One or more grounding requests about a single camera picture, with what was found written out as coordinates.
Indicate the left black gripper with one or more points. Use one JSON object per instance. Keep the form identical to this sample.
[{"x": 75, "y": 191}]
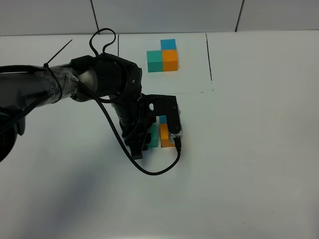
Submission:
[{"x": 131, "y": 111}]

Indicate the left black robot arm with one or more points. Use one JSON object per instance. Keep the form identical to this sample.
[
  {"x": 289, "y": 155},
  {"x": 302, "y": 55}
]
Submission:
[{"x": 106, "y": 78}]

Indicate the green template cube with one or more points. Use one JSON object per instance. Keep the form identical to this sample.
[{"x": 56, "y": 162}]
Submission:
[{"x": 155, "y": 61}]

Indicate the orange template cube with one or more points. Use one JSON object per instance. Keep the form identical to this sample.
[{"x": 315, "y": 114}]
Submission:
[{"x": 170, "y": 60}]

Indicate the blue template cube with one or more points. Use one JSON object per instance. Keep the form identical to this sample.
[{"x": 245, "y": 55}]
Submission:
[{"x": 168, "y": 44}]

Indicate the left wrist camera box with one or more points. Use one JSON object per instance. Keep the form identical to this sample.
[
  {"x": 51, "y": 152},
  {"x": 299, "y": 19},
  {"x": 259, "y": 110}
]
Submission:
[{"x": 164, "y": 105}]

